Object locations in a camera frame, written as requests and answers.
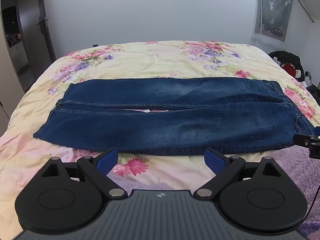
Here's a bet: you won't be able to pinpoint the black cable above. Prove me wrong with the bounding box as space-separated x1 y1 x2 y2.
303 179 320 230

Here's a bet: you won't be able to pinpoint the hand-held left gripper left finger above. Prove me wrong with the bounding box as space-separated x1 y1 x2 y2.
40 148 127 199

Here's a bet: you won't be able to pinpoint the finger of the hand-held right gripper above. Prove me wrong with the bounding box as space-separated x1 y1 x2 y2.
293 126 320 147

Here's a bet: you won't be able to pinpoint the red cloth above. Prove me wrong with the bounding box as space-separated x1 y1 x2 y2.
280 62 296 77

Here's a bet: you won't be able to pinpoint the floral yellow blanket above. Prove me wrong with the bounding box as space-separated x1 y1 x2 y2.
0 40 320 200

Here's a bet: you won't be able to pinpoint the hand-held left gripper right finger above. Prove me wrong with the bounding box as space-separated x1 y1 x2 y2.
193 147 284 198

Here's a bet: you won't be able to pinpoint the grey printed curtain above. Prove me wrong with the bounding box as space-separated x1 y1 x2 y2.
254 0 293 42

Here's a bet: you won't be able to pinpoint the purple fluffy blanket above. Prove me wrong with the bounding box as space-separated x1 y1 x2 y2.
107 144 320 237

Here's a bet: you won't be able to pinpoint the blue denim pants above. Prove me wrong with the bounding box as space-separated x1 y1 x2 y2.
33 76 316 156

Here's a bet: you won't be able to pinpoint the dark wooden door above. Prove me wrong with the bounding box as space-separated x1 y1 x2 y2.
37 0 57 64

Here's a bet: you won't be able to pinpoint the black clothes pile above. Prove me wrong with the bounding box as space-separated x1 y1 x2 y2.
268 50 320 93

